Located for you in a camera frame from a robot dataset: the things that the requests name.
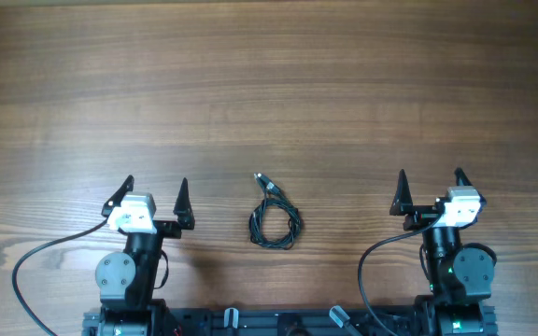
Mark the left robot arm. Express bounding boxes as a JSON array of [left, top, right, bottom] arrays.
[[81, 175, 195, 336]]

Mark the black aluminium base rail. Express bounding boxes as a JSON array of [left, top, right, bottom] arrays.
[[81, 305, 499, 336]]

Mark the camera cable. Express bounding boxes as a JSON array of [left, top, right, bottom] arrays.
[[357, 214, 444, 336], [11, 217, 111, 336]]

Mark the left camera cable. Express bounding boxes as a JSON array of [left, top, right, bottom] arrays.
[[11, 217, 111, 336]]

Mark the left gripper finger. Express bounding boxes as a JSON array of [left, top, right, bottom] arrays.
[[101, 175, 135, 217], [173, 177, 195, 230]]

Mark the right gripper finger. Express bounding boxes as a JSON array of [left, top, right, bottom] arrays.
[[389, 169, 413, 216], [454, 167, 473, 187]]

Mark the right camera cable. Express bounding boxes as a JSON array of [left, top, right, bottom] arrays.
[[357, 214, 444, 336]]

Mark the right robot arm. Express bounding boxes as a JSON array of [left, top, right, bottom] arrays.
[[389, 168, 497, 335]]

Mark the black USB cable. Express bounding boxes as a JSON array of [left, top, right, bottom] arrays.
[[248, 172, 304, 251]]

